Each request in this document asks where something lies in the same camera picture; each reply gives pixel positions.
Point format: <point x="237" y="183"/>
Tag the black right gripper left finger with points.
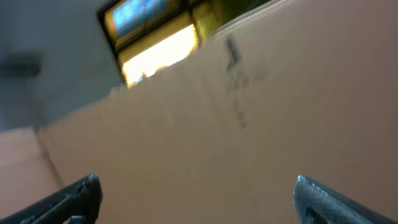
<point x="76" y="203"/>

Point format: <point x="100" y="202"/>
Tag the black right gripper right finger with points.
<point x="317" y="203"/>

